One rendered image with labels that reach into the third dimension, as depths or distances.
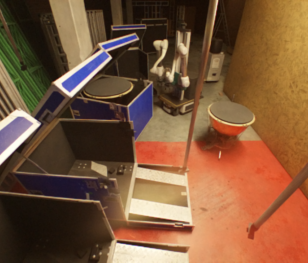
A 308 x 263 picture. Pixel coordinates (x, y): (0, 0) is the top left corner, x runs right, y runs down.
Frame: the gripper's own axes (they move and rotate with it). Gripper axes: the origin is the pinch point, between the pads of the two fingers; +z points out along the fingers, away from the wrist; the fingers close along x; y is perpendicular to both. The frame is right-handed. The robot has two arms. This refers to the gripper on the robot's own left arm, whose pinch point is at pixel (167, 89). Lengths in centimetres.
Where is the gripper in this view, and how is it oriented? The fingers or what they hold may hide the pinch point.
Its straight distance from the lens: 360.0
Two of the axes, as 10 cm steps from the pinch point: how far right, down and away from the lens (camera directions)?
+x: 5.7, 5.1, -6.5
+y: -8.2, 3.5, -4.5
